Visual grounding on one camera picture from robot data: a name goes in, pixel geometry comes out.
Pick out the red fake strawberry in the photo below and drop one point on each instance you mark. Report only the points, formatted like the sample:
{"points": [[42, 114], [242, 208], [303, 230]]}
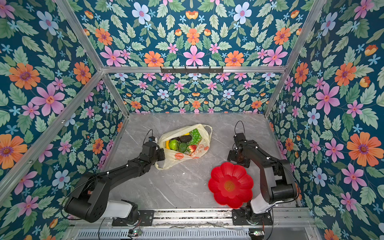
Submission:
{"points": [[191, 149]]}

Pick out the aluminium mounting rail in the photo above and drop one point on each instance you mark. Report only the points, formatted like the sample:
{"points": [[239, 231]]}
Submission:
{"points": [[285, 217]]}

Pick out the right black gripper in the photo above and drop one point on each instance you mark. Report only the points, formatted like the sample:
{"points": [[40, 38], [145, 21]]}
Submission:
{"points": [[232, 156]]}

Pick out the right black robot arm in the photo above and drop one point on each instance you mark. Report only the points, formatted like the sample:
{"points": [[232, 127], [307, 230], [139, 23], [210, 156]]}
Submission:
{"points": [[277, 183]]}

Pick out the black hook rail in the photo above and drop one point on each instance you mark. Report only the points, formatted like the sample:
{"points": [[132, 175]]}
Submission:
{"points": [[191, 70]]}

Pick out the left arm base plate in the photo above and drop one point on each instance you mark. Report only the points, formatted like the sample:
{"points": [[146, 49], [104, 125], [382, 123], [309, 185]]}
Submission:
{"points": [[135, 218]]}

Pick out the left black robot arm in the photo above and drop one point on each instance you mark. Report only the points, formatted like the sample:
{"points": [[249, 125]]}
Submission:
{"points": [[89, 200]]}

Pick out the dark fake avocado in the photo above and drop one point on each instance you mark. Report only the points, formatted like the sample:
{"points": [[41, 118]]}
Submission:
{"points": [[185, 138]]}

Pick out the green fake grapes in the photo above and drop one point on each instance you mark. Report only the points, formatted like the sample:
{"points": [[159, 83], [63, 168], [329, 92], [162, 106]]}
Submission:
{"points": [[196, 137]]}

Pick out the yellow plastic fruit-print bag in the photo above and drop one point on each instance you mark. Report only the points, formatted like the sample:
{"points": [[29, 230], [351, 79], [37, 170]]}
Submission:
{"points": [[173, 158]]}

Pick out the red flower-shaped plate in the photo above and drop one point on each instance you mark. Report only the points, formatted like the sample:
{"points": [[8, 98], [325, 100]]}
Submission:
{"points": [[231, 185]]}

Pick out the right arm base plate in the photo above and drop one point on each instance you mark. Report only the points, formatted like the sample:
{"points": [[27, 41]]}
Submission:
{"points": [[246, 216]]}

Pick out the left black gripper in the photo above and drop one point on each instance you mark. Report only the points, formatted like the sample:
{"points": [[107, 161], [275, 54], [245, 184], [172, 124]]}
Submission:
{"points": [[160, 151]]}

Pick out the white vent grille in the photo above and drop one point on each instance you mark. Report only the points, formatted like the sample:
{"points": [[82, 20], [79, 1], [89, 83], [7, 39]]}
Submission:
{"points": [[165, 234]]}

